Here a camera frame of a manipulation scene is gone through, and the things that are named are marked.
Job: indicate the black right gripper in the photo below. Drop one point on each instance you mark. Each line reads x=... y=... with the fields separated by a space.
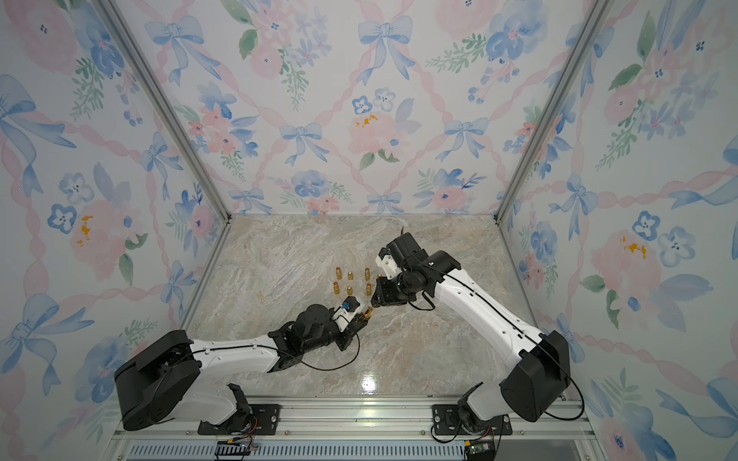
x=384 y=293

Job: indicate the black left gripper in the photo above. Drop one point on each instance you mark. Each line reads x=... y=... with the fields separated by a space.
x=350 y=331

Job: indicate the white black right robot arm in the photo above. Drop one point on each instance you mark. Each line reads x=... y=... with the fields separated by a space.
x=538 y=364

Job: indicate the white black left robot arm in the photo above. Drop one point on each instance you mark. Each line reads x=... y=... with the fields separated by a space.
x=170 y=379

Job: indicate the green circuit board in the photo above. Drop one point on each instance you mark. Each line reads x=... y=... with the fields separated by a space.
x=480 y=451

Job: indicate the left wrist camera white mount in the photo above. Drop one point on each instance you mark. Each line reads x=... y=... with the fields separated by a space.
x=349 y=310

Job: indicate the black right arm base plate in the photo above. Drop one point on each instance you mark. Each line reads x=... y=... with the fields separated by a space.
x=446 y=422

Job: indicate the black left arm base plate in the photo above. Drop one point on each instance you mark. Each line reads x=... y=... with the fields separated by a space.
x=254 y=420

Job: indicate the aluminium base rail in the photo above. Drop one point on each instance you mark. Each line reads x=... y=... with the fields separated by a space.
x=362 y=428

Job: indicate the aluminium corner post left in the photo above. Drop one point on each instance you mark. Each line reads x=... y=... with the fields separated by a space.
x=115 y=22

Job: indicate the aluminium corner post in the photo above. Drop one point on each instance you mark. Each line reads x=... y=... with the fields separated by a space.
x=115 y=22
x=590 y=28

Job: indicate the aluminium corner post right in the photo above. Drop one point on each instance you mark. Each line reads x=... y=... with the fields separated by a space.
x=590 y=28

